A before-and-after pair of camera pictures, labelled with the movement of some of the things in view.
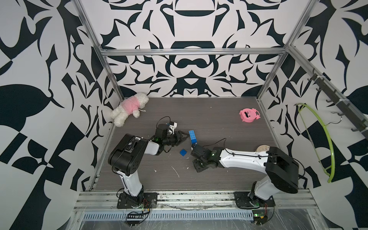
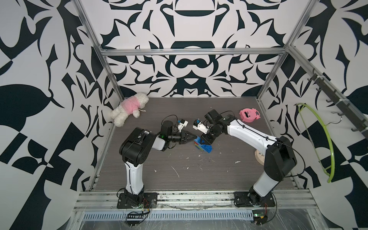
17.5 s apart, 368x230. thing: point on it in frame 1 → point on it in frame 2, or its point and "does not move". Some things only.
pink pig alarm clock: (249, 115) does not move
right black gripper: (197, 168) → (206, 140)
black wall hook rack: (343, 107) does not move
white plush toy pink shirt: (131, 106) does not move
